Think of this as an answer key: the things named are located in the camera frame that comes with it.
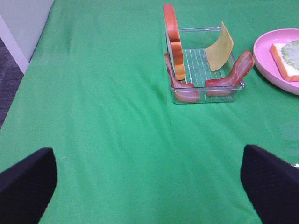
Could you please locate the clear left food container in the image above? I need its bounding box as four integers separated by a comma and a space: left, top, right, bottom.
170, 27, 245, 104

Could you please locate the pink round plate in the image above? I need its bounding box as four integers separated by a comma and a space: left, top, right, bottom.
253, 28, 299, 95

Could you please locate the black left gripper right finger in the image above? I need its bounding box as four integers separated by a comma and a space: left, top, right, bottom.
241, 145, 299, 224

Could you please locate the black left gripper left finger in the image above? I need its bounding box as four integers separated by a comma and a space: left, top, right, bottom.
0, 147, 57, 224

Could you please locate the green table cloth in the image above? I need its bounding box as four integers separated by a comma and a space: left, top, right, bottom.
0, 0, 299, 224

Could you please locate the green lettuce leaf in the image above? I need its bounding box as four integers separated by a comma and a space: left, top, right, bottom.
281, 40, 299, 70

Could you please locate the bacon strip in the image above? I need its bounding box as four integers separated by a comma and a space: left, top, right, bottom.
164, 53, 200, 103
205, 50, 255, 87

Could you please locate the bread slice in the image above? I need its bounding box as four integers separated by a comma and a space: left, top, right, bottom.
163, 3, 185, 80
270, 43, 299, 82

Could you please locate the yellow cheese slice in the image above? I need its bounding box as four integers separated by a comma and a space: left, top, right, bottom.
205, 21, 234, 71

